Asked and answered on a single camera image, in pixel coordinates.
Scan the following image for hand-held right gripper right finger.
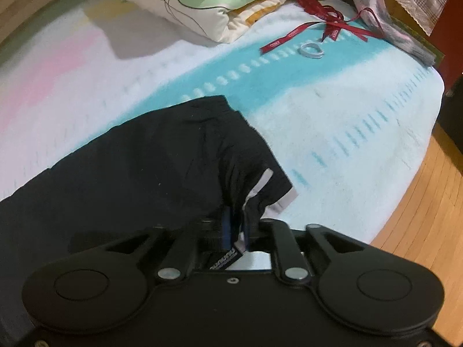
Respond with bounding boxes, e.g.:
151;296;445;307
241;216;365;286

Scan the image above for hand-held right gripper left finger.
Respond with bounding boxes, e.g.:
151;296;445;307
104;206;233;285

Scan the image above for black pants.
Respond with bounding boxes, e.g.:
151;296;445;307
0;95;299;337

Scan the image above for flower print bed blanket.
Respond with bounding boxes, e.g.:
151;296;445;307
0;0;445;246

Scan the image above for red ribbon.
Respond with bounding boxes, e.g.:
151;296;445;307
259;0;386;54

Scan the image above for green bordered mat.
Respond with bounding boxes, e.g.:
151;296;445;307
392;18;445;67

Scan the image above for dark red cabinet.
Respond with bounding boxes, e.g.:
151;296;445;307
429;5;463;96

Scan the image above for white ring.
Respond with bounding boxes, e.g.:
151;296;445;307
298;42;325;59

